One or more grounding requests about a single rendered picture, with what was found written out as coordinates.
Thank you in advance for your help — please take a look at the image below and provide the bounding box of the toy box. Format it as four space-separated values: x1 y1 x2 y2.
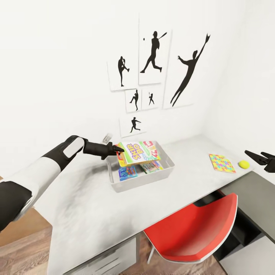
106 141 175 193

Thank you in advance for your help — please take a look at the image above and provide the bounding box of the board game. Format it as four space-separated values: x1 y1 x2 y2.
118 166 138 181
116 141 161 168
139 162 163 174

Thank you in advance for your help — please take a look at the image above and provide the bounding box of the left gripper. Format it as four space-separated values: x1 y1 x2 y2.
93 141 125 160

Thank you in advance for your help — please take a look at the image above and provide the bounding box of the tennis ball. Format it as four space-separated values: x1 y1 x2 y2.
239 160 250 168

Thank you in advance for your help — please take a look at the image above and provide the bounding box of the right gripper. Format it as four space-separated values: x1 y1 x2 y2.
245 150 275 173

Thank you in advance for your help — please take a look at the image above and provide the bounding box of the jigsaw puzzle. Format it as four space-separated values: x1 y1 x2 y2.
209 154 236 173

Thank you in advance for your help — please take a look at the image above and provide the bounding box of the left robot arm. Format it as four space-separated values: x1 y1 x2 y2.
0 133 125 233

